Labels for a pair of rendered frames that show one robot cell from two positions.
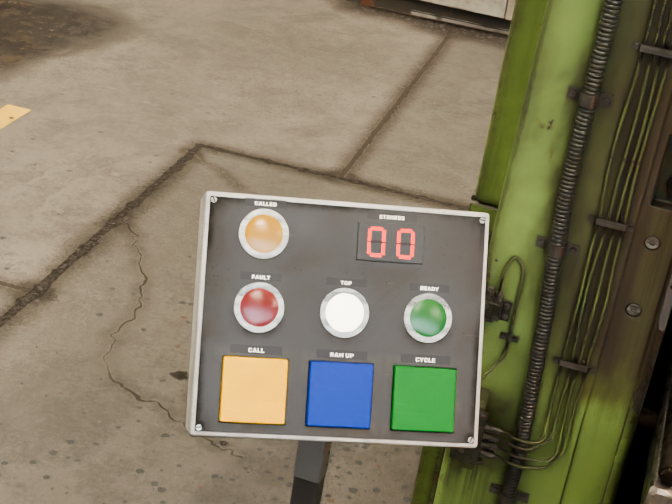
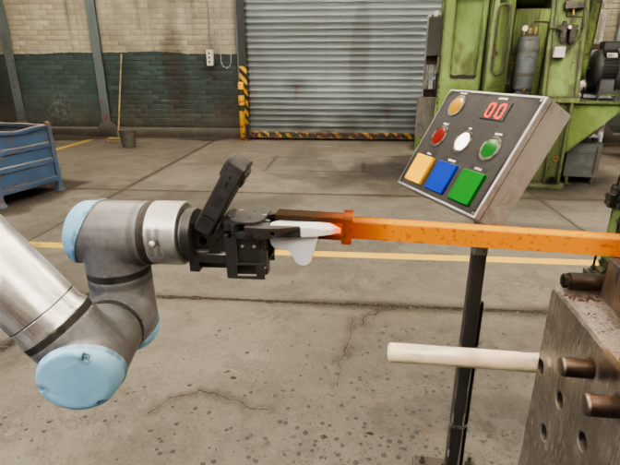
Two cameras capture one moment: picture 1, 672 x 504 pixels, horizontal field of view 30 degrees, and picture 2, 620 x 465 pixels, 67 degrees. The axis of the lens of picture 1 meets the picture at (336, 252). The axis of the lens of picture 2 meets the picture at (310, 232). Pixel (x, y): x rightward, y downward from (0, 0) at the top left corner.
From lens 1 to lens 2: 144 cm
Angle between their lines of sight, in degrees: 76
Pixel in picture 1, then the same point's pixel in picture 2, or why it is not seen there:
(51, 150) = not seen: outside the picture
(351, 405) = (440, 181)
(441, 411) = (467, 193)
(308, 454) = not seen: hidden behind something
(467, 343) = (498, 163)
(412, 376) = (466, 173)
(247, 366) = (421, 158)
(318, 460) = not seen: hidden behind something
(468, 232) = (531, 106)
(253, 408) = (413, 174)
